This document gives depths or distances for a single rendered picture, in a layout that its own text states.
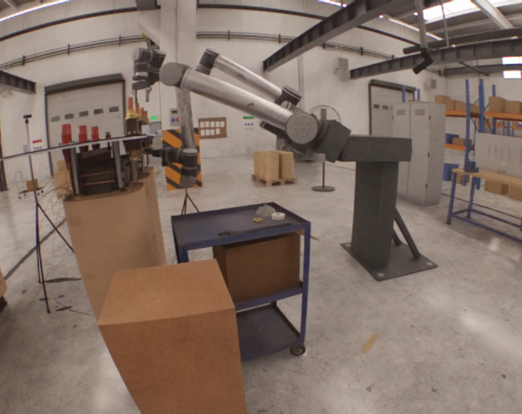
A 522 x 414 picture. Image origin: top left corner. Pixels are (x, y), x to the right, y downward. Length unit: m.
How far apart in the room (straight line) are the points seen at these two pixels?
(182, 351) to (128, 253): 0.87
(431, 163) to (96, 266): 5.15
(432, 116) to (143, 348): 5.25
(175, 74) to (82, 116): 14.37
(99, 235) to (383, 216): 2.29
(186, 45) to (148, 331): 6.91
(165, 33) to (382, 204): 6.31
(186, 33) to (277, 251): 6.54
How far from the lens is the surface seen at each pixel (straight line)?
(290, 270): 1.48
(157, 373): 0.86
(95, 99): 15.85
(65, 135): 1.78
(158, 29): 7.57
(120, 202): 1.46
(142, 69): 2.05
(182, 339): 0.76
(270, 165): 6.60
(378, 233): 2.69
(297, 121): 1.67
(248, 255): 1.33
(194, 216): 1.58
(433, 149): 5.41
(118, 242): 1.52
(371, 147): 2.24
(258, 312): 1.99
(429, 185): 5.45
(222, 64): 2.69
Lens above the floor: 1.34
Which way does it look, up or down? 16 degrees down
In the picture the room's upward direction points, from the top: 2 degrees counter-clockwise
